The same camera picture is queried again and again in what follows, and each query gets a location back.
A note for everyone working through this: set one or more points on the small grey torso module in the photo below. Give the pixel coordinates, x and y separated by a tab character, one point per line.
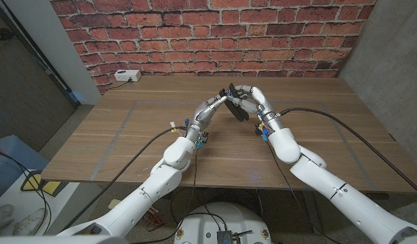
225	237

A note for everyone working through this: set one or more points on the dark grey door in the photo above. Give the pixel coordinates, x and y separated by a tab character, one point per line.
21	88

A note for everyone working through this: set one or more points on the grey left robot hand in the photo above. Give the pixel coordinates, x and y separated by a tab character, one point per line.
204	115

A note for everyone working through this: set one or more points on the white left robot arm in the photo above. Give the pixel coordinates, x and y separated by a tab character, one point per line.
160	183

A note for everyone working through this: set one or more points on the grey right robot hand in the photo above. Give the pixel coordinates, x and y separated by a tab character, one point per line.
262	100

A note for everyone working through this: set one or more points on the white sneaker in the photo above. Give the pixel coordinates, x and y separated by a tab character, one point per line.
30	222

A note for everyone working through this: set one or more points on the yellow paper sheet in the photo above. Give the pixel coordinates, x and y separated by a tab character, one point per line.
114	203

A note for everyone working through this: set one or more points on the yellow and black floor item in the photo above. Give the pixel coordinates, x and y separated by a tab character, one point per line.
49	187

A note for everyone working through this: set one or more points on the white floor box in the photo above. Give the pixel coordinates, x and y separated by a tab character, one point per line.
69	203

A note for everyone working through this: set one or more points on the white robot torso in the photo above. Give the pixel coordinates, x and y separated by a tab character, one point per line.
201	227

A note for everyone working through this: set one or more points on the red brick print backdrop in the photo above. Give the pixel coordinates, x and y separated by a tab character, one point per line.
211	37

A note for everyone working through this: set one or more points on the white power strip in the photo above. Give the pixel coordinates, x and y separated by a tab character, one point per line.
127	75

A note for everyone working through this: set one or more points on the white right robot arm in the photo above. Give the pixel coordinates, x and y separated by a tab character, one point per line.
347	200

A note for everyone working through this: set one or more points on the black stapler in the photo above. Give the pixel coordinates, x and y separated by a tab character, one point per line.
236	110

